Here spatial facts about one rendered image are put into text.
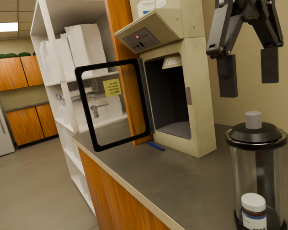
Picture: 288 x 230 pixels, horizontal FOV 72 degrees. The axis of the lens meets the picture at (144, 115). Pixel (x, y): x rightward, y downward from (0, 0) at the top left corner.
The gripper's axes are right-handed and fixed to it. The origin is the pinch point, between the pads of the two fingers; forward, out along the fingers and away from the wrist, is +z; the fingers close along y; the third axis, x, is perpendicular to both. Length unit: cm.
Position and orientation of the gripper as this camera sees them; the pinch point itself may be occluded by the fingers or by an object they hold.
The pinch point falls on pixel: (251, 83)
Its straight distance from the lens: 42.8
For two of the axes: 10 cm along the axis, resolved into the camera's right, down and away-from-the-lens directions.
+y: -8.4, 2.6, -4.9
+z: 1.7, 9.6, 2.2
